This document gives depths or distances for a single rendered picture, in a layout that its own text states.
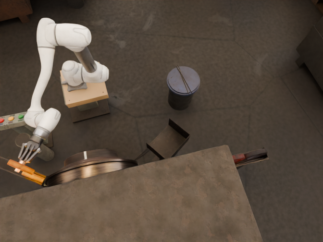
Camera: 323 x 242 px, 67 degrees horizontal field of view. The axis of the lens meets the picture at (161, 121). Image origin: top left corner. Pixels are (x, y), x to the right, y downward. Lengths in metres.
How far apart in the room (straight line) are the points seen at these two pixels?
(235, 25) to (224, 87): 0.95
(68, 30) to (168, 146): 1.06
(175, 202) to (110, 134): 2.00
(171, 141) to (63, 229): 1.35
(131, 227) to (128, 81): 2.32
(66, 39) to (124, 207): 1.23
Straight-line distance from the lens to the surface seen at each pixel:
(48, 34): 1.71
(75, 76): 2.22
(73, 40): 1.66
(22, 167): 1.67
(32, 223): 0.72
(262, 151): 1.89
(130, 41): 3.18
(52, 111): 1.75
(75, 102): 2.34
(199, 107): 2.72
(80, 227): 0.68
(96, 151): 1.24
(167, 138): 1.92
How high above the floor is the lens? 2.41
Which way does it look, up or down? 68 degrees down
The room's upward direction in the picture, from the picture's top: 4 degrees clockwise
